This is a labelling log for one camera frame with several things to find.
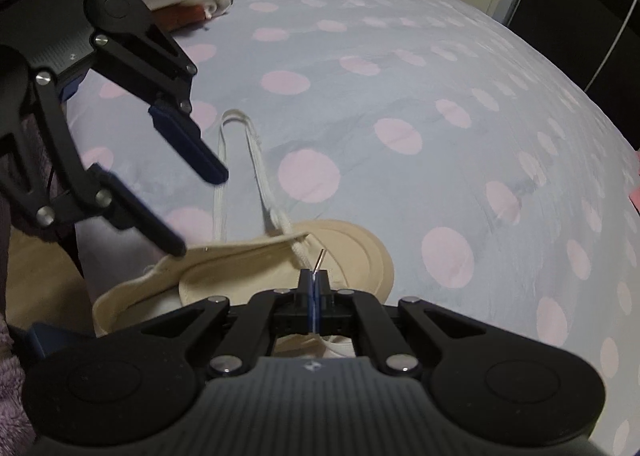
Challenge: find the grey pink-dotted bedspread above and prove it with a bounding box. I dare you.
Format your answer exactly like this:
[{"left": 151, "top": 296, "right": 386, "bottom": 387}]
[{"left": 65, "top": 0, "right": 640, "bottom": 456}]

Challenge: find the beige canvas shoe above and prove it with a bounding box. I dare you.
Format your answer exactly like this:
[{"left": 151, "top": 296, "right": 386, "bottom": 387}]
[{"left": 92, "top": 220, "right": 396, "bottom": 362}]

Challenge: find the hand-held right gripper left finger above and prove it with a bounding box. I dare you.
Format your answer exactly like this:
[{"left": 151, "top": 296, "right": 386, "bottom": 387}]
[{"left": 141, "top": 269, "right": 316, "bottom": 377}]

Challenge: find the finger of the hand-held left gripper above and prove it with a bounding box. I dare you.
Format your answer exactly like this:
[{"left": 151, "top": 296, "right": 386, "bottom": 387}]
[
  {"left": 91, "top": 17, "right": 231, "bottom": 185},
  {"left": 0, "top": 68, "right": 188, "bottom": 257}
]

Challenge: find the white cable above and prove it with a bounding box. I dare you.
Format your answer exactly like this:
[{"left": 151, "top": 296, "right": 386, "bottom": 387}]
[{"left": 585, "top": 0, "right": 640, "bottom": 89}]

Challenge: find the white shoelace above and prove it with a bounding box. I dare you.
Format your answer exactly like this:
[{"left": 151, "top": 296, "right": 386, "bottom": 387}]
[{"left": 214, "top": 108, "right": 331, "bottom": 287}]

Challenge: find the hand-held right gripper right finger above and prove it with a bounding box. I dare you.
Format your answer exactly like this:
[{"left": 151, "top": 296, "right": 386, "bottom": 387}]
[{"left": 315, "top": 269, "right": 489, "bottom": 377}]

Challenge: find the purple fuzzy garment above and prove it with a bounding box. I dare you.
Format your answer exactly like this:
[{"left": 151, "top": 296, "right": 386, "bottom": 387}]
[{"left": 0, "top": 106, "right": 86, "bottom": 439}]

